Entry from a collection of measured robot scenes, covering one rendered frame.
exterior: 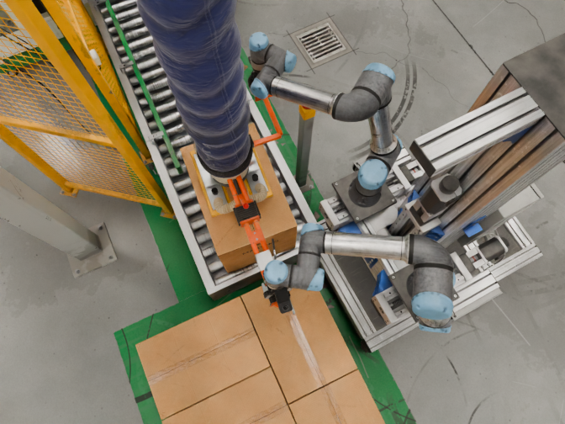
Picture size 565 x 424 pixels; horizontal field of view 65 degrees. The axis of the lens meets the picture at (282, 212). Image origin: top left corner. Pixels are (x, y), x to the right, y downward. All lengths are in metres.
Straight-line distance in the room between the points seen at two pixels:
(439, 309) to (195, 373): 1.44
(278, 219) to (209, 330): 0.73
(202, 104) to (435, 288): 0.87
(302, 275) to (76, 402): 2.10
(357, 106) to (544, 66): 0.57
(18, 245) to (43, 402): 1.05
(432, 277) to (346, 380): 1.16
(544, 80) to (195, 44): 0.86
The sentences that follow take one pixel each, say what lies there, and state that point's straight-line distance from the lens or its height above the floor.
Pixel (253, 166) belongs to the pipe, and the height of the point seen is 1.14.
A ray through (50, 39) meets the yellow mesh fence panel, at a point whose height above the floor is 1.75.
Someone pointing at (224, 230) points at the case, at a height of 0.95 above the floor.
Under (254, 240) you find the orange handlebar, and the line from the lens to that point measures 1.80.
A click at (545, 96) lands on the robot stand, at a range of 1.29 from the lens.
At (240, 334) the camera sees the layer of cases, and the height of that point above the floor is 0.54.
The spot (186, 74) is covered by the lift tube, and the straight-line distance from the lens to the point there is 1.25.
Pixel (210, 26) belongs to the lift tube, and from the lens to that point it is 1.12.
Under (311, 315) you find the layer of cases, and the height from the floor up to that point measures 0.54.
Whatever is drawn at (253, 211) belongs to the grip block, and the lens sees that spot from 1.83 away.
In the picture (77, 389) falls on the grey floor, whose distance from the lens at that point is 3.22.
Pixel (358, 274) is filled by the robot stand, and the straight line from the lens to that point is 2.84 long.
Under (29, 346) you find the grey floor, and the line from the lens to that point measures 3.38.
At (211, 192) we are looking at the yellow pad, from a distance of 2.01.
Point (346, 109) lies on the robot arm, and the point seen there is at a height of 1.63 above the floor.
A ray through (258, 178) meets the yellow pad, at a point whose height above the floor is 1.11.
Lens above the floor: 2.96
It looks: 71 degrees down
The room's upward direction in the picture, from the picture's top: 1 degrees counter-clockwise
